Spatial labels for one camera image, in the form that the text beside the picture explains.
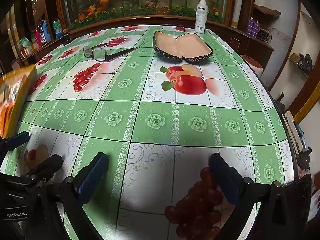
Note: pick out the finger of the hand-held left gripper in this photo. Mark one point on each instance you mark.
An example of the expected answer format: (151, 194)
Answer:
(17, 139)
(47, 165)

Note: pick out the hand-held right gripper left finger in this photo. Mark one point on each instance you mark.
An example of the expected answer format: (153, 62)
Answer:
(92, 178)

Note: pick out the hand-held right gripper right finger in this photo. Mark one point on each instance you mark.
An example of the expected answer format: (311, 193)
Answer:
(225, 180)

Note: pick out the yellow cardboard box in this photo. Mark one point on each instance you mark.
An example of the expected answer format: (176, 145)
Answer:
(15, 97)

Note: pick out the white slatted object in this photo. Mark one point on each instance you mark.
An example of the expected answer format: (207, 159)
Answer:
(292, 130)

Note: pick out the green fruit print tablecloth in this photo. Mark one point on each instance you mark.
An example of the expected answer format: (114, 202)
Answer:
(155, 120)

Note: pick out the wooden side shelf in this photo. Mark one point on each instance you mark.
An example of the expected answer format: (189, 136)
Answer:
(37, 51)

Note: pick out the green white packet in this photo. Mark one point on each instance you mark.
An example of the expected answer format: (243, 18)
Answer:
(25, 42)

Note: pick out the small black box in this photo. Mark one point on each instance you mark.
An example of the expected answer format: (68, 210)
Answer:
(66, 39)

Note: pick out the blue box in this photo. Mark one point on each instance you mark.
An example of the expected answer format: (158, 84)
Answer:
(44, 31)

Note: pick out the teal plastic packet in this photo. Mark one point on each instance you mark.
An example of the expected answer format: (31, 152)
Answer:
(57, 28)

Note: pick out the dark framed eyeglasses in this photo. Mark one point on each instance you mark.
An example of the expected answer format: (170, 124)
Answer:
(100, 53)

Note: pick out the red topped white stool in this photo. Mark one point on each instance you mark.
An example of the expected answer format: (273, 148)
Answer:
(253, 63)

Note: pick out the wooden low cabinet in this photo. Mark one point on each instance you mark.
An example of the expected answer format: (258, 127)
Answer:
(250, 46)

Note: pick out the open patterned glasses case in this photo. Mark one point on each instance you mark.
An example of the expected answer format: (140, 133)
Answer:
(170, 43)

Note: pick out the white spray bottle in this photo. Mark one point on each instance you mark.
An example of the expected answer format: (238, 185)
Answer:
(201, 15)

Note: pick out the cluttered wall shelf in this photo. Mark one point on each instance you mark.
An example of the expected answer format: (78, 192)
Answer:
(301, 63)

